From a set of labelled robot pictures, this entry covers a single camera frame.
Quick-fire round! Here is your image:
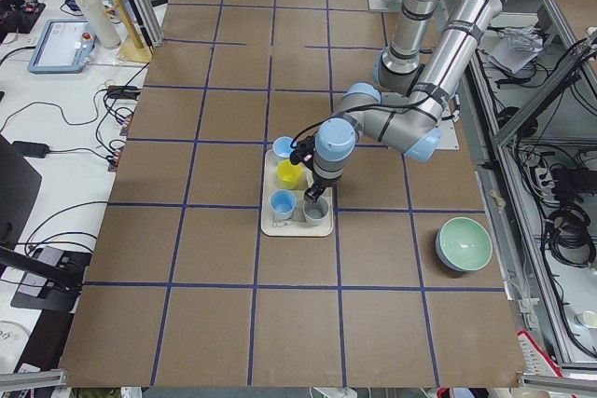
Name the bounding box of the wooden mug tree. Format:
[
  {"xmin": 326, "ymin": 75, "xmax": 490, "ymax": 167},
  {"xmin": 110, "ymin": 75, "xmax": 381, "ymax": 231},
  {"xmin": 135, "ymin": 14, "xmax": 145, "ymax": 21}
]
[{"xmin": 105, "ymin": 0, "xmax": 152, "ymax": 63}]

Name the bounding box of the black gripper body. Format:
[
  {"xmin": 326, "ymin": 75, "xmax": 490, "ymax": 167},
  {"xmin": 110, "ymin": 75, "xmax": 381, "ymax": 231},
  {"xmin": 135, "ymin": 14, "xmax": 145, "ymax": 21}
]
[{"xmin": 312, "ymin": 172, "xmax": 342, "ymax": 189}]

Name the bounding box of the cream plastic cup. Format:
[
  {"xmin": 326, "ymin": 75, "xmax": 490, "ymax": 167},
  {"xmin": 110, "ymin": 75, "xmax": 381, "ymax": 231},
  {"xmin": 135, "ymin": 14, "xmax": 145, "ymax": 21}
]
[{"xmin": 305, "ymin": 172, "xmax": 313, "ymax": 188}]

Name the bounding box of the white thermos bottle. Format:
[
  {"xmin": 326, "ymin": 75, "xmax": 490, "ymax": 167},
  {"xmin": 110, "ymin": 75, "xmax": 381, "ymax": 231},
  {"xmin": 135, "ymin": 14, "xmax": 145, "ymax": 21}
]
[{"xmin": 75, "ymin": 0, "xmax": 121, "ymax": 48}]

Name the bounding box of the green bowl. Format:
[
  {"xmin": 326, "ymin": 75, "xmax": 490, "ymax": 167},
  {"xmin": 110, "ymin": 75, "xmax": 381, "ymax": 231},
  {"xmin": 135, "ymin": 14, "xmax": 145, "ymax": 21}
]
[{"xmin": 440, "ymin": 216, "xmax": 493, "ymax": 272}]

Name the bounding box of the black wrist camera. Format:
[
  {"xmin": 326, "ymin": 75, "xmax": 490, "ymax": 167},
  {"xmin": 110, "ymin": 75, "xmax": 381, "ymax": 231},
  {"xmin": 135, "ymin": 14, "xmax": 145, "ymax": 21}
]
[{"xmin": 289, "ymin": 135, "xmax": 315, "ymax": 170}]

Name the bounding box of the yellow plastic cup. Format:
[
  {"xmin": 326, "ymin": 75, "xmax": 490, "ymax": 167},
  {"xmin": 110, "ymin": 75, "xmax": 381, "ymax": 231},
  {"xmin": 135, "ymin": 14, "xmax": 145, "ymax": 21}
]
[{"xmin": 276, "ymin": 159, "xmax": 302, "ymax": 190}]

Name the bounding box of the blue bowl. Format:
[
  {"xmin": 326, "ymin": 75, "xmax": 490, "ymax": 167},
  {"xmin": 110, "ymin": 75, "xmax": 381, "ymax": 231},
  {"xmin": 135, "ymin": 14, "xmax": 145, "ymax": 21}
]
[{"xmin": 435, "ymin": 229, "xmax": 469, "ymax": 272}]

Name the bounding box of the cream plastic tray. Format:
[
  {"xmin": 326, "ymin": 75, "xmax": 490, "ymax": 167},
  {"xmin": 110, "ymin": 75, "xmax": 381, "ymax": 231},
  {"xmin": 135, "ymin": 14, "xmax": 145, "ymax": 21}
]
[{"xmin": 260, "ymin": 149, "xmax": 334, "ymax": 237}]

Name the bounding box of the blue teach pendant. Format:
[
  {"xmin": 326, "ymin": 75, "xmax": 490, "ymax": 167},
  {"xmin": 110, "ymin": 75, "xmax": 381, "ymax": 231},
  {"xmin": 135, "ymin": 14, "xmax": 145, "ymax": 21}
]
[{"xmin": 28, "ymin": 20, "xmax": 96, "ymax": 75}]

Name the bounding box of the translucent white plastic cup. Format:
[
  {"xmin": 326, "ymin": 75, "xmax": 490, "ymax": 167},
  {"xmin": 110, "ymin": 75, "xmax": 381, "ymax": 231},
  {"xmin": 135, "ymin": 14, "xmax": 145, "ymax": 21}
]
[{"xmin": 302, "ymin": 197, "xmax": 329, "ymax": 226}]

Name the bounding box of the light blue plastic cup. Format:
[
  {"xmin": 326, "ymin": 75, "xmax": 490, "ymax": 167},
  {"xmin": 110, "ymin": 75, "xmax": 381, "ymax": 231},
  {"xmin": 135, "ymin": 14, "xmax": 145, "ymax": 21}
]
[{"xmin": 270, "ymin": 189, "xmax": 297, "ymax": 222}]

